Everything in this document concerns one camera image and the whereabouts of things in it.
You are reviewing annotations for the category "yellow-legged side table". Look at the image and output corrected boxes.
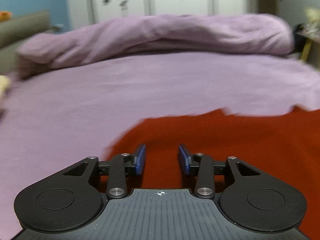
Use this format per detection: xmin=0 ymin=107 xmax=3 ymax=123
xmin=299 ymin=26 xmax=320 ymax=64

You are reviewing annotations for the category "bed with purple sheet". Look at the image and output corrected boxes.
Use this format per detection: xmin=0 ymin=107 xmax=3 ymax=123
xmin=0 ymin=50 xmax=320 ymax=240

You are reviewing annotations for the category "pink plush toy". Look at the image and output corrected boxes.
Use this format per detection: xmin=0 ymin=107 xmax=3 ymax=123
xmin=0 ymin=76 xmax=12 ymax=99

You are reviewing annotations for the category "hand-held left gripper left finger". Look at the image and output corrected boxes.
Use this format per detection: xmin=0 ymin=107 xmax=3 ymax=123
xmin=63 ymin=144 xmax=146 ymax=200

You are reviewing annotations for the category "purple duvet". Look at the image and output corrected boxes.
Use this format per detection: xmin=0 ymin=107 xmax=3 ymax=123
xmin=15 ymin=13 xmax=295 ymax=78

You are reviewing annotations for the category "rust red buttoned cardigan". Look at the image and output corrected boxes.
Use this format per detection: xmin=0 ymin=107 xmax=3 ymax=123
xmin=103 ymin=106 xmax=320 ymax=197

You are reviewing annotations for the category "dark cloth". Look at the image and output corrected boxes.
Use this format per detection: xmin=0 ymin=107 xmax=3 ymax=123
xmin=291 ymin=24 xmax=305 ymax=54

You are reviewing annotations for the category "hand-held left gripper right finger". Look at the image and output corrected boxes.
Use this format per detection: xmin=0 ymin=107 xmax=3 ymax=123
xmin=178 ymin=144 xmax=261 ymax=200

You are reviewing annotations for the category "cream wrapped bouquet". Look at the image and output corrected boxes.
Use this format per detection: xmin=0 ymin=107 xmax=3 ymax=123
xmin=304 ymin=7 xmax=320 ymax=29

